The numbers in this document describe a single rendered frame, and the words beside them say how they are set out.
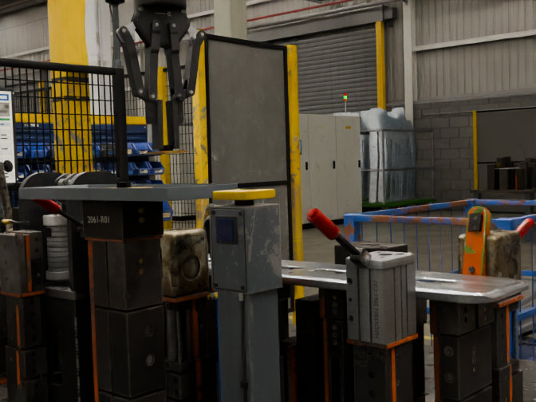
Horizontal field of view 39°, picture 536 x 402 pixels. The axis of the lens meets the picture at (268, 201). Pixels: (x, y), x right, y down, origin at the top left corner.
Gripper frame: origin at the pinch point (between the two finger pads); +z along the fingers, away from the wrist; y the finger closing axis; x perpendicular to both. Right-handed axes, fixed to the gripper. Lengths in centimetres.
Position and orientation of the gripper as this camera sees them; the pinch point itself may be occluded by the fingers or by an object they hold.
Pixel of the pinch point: (164, 124)
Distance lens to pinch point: 110.0
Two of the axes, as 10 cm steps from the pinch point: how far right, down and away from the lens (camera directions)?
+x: -4.4, -0.3, 9.0
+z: 0.3, 10.0, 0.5
